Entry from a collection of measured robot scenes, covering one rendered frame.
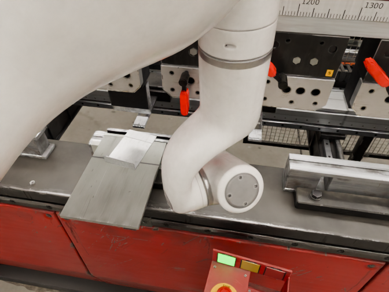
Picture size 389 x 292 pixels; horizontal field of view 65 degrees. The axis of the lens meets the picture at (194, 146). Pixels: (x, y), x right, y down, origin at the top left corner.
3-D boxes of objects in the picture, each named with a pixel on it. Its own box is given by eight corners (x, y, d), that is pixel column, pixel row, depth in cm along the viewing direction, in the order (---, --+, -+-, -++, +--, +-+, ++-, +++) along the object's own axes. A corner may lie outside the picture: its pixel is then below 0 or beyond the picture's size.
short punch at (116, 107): (113, 112, 80) (105, 81, 74) (115, 108, 82) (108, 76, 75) (150, 116, 79) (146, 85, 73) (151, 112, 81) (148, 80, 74)
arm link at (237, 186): (194, 194, 62) (235, 180, 64) (219, 224, 50) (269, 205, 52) (185, 156, 60) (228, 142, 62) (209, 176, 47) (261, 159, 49)
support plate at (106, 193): (60, 218, 68) (59, 215, 68) (104, 137, 87) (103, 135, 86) (138, 230, 66) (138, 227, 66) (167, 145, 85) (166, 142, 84)
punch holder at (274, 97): (252, 105, 67) (264, 31, 56) (253, 83, 73) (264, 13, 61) (323, 112, 65) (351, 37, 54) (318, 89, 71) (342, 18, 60)
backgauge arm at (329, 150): (315, 199, 102) (327, 171, 92) (300, 90, 147) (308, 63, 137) (340, 202, 101) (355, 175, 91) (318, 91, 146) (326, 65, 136)
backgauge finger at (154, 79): (119, 128, 90) (116, 115, 87) (144, 80, 108) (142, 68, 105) (159, 133, 89) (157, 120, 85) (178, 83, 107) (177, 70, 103)
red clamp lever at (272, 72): (254, 52, 54) (289, 86, 58) (254, 41, 57) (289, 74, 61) (246, 58, 55) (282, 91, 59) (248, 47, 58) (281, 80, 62)
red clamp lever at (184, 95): (179, 117, 68) (178, 79, 61) (183, 105, 71) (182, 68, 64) (187, 117, 68) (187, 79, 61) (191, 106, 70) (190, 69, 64)
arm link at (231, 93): (154, 84, 31) (175, 230, 54) (288, 51, 35) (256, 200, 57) (132, 44, 37) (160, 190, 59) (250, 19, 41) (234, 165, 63)
